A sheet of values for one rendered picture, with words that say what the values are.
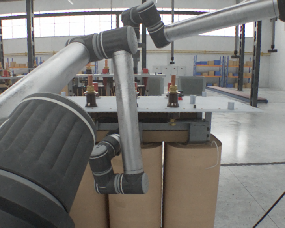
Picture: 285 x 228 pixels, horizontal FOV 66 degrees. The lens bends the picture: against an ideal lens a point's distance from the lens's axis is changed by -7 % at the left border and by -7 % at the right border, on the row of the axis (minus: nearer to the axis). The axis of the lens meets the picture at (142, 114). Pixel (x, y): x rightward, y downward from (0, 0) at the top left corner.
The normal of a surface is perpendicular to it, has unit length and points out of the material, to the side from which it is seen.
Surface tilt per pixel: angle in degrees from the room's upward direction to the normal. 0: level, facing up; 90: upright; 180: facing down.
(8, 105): 44
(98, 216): 90
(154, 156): 90
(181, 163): 90
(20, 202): 50
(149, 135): 90
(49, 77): 55
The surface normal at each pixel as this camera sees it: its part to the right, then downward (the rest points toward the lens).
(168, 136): 0.00, 0.18
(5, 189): 0.41, -0.65
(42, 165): 0.65, -0.51
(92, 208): 0.43, 0.17
